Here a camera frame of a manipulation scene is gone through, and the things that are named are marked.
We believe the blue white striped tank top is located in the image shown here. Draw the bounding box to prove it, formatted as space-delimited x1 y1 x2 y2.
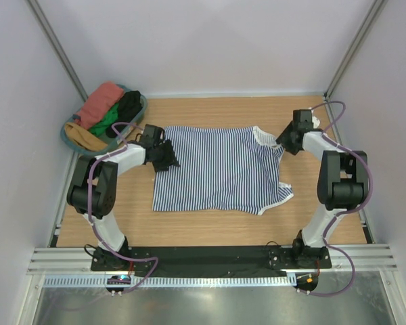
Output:
152 126 294 215

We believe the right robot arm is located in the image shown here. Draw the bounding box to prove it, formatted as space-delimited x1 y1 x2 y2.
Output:
277 109 372 268

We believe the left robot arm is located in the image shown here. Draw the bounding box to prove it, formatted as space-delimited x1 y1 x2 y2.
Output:
66 125 179 271

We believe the black tank top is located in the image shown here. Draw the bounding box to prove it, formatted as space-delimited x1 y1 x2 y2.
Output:
106 91 142 139

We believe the green tank top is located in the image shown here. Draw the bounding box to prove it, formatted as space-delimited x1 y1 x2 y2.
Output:
89 103 119 137

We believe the pink tank top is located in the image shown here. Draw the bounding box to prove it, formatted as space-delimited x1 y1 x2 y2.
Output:
74 81 125 130

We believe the tan tank top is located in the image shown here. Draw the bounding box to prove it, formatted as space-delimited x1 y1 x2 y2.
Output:
64 123 108 152

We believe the teal plastic laundry basket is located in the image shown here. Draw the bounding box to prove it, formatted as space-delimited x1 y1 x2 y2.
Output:
60 84 148 156

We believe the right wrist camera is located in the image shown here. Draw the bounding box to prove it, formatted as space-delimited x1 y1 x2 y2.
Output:
309 108 320 129

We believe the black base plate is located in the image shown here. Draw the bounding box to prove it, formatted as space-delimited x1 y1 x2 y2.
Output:
91 244 332 278

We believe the slotted cable duct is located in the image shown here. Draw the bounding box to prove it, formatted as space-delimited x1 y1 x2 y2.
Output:
43 274 296 289

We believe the right corner aluminium post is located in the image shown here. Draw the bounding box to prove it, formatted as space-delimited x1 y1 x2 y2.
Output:
324 0 387 99

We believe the corner aluminium post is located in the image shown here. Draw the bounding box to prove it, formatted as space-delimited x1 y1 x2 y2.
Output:
26 0 88 101
324 0 387 99

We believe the aluminium frame rail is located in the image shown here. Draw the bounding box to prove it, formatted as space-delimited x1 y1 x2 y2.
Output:
26 244 397 274

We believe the left corner aluminium post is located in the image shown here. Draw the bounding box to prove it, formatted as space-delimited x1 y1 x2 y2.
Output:
26 0 88 101

